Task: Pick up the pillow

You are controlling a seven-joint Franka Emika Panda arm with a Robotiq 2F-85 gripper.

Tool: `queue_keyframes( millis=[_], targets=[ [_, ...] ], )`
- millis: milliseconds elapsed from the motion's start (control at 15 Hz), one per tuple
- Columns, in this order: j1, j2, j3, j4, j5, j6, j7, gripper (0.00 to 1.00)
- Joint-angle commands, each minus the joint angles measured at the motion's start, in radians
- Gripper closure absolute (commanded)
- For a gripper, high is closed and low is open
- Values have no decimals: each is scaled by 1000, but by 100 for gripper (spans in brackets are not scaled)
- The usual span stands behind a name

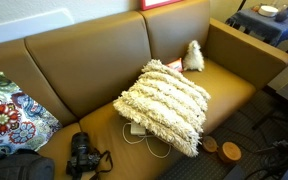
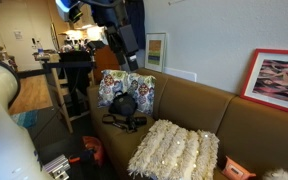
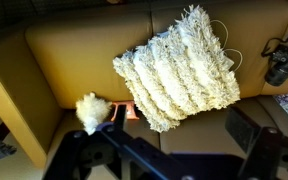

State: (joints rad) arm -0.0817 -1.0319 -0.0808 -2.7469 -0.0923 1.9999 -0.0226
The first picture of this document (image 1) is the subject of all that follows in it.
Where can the dark kettle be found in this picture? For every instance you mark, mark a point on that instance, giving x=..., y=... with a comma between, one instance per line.
x=281, y=15

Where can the dark gray camera bag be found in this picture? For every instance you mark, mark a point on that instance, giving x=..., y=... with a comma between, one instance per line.
x=17, y=166

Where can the blue covered table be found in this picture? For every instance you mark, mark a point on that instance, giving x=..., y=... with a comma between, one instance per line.
x=264, y=25

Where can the white power adapter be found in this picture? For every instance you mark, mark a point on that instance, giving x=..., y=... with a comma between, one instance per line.
x=137, y=128

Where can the white fluffy plush toy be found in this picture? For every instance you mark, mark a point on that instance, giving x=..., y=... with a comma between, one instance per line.
x=194, y=58

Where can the colourful floral pillow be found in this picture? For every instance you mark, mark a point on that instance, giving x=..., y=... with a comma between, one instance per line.
x=10, y=116

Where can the tan leather sofa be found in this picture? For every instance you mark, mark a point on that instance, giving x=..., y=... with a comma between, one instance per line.
x=90, y=66

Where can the black tripod stand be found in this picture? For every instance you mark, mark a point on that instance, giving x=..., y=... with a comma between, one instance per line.
x=270, y=117

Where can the orange snack packet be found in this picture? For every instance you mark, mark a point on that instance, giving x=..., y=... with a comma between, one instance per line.
x=176, y=64

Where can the shaggy cream pillow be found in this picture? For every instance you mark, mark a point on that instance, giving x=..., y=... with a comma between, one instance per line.
x=164, y=103

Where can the white bowl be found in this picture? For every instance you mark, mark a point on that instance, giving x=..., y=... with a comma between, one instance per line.
x=268, y=10

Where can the red framed picture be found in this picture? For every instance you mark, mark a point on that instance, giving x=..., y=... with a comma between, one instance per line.
x=157, y=2

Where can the small wooden cylinder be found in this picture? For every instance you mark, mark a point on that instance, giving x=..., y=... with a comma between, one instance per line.
x=210, y=144

